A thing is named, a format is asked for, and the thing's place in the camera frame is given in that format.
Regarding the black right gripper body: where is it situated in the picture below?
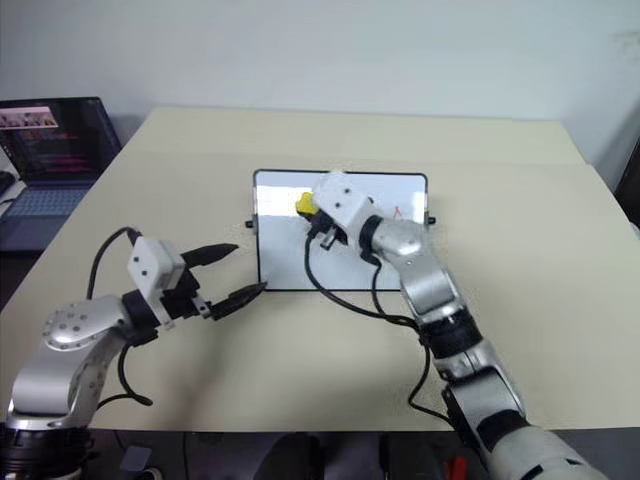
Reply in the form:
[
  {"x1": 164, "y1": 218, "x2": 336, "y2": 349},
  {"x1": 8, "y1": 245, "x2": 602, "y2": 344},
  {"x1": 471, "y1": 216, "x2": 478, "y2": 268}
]
[{"x1": 309, "y1": 217, "x2": 354, "y2": 251}]

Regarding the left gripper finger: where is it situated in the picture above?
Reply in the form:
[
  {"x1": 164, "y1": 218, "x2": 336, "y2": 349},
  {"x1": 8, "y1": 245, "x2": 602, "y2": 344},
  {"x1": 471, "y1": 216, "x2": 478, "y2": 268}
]
[
  {"x1": 209, "y1": 281, "x2": 269, "y2": 322},
  {"x1": 180, "y1": 243, "x2": 240, "y2": 269}
]

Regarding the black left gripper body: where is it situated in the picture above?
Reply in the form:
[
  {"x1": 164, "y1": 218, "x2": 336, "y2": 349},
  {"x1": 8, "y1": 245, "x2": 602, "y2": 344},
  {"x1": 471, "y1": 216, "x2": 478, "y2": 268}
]
[{"x1": 159, "y1": 267, "x2": 214, "y2": 321}]

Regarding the yellow whiteboard eraser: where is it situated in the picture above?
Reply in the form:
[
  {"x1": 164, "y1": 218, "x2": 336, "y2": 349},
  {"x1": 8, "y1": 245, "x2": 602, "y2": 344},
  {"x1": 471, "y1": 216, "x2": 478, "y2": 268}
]
[{"x1": 294, "y1": 192, "x2": 319, "y2": 217}]

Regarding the small black-framed whiteboard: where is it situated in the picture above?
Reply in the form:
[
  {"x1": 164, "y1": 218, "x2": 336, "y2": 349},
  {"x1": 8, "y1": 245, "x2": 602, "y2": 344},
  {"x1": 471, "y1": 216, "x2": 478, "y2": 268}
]
[{"x1": 244, "y1": 168, "x2": 437, "y2": 294}]

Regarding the small grey flat object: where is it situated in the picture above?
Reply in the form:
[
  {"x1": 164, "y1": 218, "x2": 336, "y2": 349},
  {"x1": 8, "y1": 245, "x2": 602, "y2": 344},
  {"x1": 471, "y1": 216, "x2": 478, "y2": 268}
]
[{"x1": 122, "y1": 446, "x2": 154, "y2": 472}]

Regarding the open blue laptop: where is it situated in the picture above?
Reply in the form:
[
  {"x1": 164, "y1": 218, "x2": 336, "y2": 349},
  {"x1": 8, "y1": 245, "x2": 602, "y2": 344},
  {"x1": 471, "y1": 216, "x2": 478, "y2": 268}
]
[{"x1": 0, "y1": 96, "x2": 124, "y2": 251}]

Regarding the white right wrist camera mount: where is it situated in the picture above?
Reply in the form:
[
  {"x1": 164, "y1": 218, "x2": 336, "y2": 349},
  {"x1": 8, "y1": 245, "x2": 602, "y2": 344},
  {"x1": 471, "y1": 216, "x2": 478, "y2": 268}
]
[{"x1": 312, "y1": 170, "x2": 376, "y2": 242}]

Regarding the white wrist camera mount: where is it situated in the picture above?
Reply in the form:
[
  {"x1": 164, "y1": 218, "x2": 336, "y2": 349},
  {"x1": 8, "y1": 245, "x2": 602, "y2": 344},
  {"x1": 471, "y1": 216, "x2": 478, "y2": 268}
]
[
  {"x1": 127, "y1": 237, "x2": 186, "y2": 331},
  {"x1": 312, "y1": 170, "x2": 376, "y2": 242}
]

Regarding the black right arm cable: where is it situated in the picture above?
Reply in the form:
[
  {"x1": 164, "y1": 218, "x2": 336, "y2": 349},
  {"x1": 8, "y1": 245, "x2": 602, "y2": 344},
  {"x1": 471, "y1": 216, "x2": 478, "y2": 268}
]
[{"x1": 304, "y1": 233, "x2": 451, "y2": 417}]

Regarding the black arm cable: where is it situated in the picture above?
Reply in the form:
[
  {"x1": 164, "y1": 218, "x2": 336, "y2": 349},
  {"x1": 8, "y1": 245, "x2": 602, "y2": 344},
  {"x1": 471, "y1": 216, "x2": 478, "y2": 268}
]
[
  {"x1": 304, "y1": 233, "x2": 451, "y2": 417},
  {"x1": 87, "y1": 227, "x2": 154, "y2": 407}
]

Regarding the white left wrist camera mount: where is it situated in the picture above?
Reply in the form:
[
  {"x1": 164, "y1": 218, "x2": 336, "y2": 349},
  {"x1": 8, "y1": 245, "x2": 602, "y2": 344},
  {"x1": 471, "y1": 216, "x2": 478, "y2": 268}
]
[{"x1": 127, "y1": 237, "x2": 186, "y2": 331}]

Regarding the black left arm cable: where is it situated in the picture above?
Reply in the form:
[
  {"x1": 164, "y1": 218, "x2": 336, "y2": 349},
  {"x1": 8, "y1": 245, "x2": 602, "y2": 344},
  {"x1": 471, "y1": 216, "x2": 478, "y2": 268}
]
[{"x1": 87, "y1": 227, "x2": 154, "y2": 407}]

